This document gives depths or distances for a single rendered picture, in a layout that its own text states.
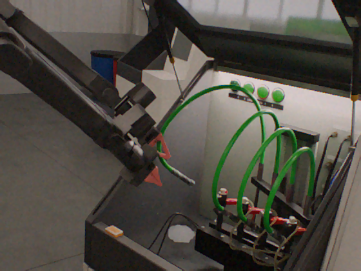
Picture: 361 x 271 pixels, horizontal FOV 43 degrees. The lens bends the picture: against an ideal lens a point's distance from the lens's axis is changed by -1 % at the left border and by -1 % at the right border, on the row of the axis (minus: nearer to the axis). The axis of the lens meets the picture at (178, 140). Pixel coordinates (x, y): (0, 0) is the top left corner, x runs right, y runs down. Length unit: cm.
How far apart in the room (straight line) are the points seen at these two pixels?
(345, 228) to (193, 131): 72
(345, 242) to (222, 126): 70
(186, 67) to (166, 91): 29
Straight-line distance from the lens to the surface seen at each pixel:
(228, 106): 171
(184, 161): 174
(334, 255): 127
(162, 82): 410
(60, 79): 83
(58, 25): 814
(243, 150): 170
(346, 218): 125
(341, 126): 149
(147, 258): 135
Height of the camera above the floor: 165
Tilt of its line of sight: 17 degrees down
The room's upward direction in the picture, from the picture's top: 5 degrees clockwise
